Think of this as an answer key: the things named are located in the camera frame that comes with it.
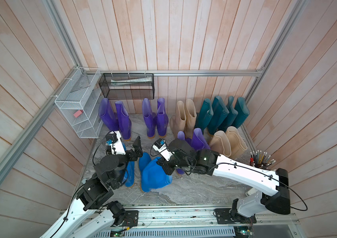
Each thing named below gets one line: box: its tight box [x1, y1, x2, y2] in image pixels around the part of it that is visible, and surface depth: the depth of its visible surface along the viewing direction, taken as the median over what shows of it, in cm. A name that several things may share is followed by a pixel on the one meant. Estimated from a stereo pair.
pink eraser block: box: [73, 109, 84, 119], surface depth 84 cm
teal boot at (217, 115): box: [207, 95, 230, 135], surface depth 93 cm
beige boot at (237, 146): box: [226, 125, 248, 161], surface depth 76 cm
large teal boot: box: [195, 98, 214, 130], surface depth 92 cm
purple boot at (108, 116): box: [98, 97, 119, 131], surface depth 92 cm
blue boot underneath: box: [138, 152, 173, 193], surface depth 72 cm
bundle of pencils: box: [249, 149, 277, 170], surface depth 83 cm
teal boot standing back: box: [231, 96, 251, 129], surface depth 90 cm
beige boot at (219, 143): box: [209, 130, 232, 158], surface depth 76 cm
